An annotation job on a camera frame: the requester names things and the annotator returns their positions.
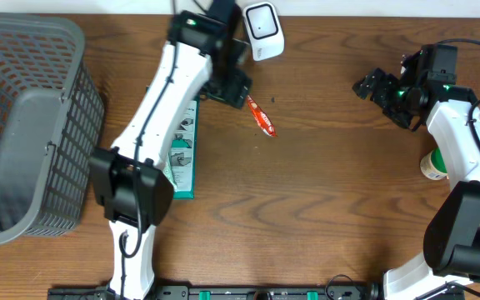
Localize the green white gloves packet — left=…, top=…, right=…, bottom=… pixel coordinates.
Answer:
left=157, top=97, right=199, bottom=200

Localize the green lid white jar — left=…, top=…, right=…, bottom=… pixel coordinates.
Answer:
left=419, top=148, right=448, bottom=181

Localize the light green wipes packet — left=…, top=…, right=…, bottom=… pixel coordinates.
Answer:
left=162, top=159, right=177, bottom=189

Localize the grey plastic mesh basket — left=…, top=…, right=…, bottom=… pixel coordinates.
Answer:
left=0, top=13, right=104, bottom=245

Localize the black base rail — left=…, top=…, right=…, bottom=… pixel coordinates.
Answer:
left=47, top=284, right=466, bottom=300

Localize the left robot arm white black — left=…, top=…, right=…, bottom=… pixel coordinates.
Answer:
left=89, top=0, right=253, bottom=299

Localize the red nescafe stick sachet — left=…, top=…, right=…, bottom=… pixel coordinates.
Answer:
left=246, top=95, right=277, bottom=138

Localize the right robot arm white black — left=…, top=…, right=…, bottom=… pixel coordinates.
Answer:
left=352, top=38, right=480, bottom=299

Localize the white barcode scanner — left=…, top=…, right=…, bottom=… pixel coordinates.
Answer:
left=242, top=2, right=285, bottom=62

